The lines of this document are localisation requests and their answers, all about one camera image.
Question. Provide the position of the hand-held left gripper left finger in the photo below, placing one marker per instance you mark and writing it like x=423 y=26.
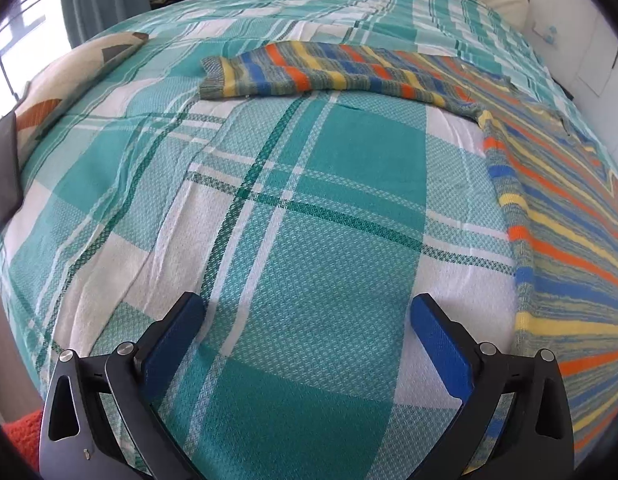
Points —
x=171 y=345

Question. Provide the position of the wall socket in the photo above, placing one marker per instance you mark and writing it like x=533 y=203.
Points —
x=546 y=32

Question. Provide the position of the dark grey cushion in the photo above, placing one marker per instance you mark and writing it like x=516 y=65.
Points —
x=4 y=180

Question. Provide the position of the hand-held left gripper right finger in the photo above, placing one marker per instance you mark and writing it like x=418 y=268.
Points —
x=441 y=347

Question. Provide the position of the teal plaid bedspread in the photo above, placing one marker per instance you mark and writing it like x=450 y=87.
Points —
x=339 y=160

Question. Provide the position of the orange knitted cloth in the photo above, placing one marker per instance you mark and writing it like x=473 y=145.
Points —
x=24 y=440

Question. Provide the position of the geometric print pillow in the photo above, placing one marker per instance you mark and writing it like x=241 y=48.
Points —
x=74 y=70

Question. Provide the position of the striped knitted sweater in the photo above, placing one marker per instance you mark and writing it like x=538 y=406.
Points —
x=564 y=240

